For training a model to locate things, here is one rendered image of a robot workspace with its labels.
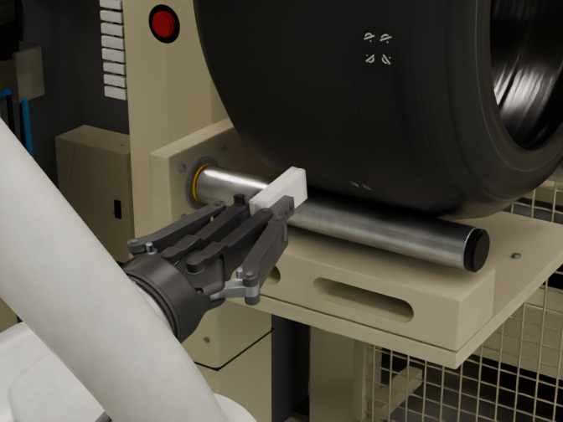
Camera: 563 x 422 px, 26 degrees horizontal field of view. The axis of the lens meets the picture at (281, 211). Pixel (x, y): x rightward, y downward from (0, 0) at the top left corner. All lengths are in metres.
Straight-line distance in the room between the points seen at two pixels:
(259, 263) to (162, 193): 0.41
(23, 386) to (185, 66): 0.70
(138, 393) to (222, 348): 0.92
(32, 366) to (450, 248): 0.53
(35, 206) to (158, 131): 0.88
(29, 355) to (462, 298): 0.52
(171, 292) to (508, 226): 0.71
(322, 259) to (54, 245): 0.70
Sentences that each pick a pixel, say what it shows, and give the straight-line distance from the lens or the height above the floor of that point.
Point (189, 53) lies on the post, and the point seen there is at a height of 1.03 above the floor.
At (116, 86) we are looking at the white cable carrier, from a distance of 1.55.
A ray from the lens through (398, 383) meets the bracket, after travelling 2.08.
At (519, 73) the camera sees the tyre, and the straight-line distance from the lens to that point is 1.52.
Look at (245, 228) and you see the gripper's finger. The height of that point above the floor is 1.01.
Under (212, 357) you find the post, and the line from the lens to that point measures 1.56.
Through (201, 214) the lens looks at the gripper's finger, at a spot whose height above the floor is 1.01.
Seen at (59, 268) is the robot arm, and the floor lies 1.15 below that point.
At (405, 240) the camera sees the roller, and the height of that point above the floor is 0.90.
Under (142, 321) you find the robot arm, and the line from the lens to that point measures 0.64.
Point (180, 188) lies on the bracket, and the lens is 1.36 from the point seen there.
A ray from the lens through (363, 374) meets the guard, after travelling 1.98.
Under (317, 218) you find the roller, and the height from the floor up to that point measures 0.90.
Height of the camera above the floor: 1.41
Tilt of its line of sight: 23 degrees down
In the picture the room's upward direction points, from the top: straight up
